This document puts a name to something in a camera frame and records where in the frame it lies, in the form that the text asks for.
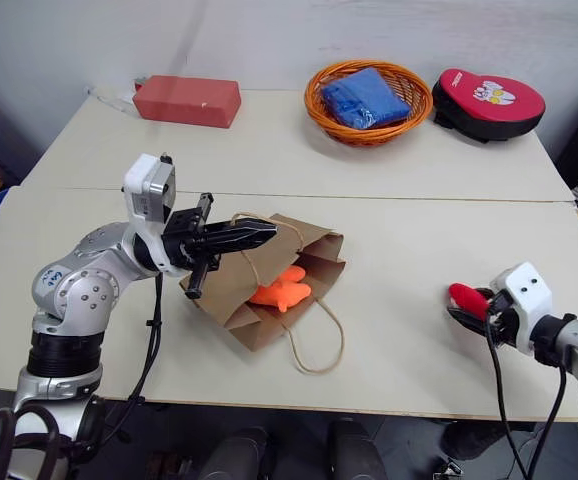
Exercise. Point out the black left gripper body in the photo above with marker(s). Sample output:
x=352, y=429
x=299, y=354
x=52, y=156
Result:
x=181, y=232

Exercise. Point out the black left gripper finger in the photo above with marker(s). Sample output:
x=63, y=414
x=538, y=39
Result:
x=239, y=244
x=241, y=227

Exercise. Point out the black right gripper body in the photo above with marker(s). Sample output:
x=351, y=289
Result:
x=503, y=315

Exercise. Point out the red plush toy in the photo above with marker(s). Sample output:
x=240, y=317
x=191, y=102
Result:
x=466, y=298

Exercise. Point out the brown paper bag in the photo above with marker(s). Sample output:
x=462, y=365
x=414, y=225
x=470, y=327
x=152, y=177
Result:
x=279, y=250

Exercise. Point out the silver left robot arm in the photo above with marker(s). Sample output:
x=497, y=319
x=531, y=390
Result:
x=76, y=295

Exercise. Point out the orange plush toy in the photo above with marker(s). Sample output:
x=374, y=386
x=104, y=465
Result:
x=284, y=292

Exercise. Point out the red rectangular box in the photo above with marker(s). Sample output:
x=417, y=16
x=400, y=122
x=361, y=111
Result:
x=186, y=100

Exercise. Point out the orange woven basket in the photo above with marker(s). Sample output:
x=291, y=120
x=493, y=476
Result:
x=319, y=115

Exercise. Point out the clear plastic wrap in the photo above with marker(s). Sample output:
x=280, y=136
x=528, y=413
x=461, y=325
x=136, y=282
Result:
x=114, y=97

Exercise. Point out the blue folded cloth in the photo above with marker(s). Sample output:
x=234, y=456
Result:
x=364, y=97

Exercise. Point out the red black heart-shaped pad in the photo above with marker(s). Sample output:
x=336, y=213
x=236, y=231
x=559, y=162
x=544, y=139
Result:
x=489, y=107

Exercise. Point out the dark rounded shape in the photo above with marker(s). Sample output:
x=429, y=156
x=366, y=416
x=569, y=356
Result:
x=234, y=457

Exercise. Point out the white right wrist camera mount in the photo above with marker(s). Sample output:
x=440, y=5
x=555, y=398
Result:
x=531, y=295

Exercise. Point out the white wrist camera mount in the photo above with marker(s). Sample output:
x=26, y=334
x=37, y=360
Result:
x=141, y=192
x=531, y=295

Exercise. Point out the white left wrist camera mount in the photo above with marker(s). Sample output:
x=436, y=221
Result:
x=141, y=192

